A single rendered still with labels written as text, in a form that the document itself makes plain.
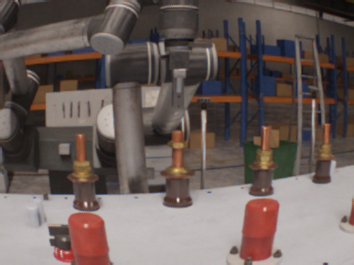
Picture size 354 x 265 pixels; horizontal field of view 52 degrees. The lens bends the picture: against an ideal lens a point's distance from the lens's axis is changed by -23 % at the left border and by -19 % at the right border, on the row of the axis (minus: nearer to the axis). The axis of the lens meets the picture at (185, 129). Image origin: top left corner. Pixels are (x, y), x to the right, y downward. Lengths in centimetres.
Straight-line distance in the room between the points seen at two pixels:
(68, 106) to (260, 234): 523
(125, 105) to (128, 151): 15
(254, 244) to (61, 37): 80
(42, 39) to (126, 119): 44
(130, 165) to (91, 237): 80
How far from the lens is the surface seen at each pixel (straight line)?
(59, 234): 82
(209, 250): 90
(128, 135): 143
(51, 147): 272
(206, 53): 143
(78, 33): 119
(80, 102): 589
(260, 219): 77
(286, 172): 565
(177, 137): 117
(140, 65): 140
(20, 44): 137
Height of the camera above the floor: 174
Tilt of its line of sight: 8 degrees down
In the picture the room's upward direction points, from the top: straight up
